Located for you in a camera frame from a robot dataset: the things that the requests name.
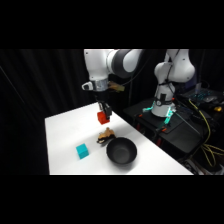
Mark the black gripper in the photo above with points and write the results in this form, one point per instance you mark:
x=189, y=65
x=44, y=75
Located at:
x=101, y=96

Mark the red cube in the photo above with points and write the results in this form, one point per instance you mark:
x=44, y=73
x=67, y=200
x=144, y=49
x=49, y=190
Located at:
x=102, y=117

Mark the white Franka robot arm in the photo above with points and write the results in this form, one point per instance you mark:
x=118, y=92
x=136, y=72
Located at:
x=173, y=71

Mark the black bowl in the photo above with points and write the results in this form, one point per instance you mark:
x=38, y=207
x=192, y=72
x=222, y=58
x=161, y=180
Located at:
x=121, y=151

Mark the teal cube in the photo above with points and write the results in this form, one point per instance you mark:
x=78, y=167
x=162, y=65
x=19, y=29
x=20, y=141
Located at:
x=82, y=151

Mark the brown toy animal figure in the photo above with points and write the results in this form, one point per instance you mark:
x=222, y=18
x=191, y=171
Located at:
x=106, y=134

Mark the black curtain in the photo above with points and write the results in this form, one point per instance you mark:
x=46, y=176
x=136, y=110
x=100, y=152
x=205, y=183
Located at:
x=40, y=83

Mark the black robot stand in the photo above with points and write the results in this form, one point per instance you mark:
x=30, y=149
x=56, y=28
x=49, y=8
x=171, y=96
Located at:
x=173, y=131

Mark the electronics box with lights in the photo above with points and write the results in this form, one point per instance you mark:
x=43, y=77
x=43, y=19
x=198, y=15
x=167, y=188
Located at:
x=203, y=96

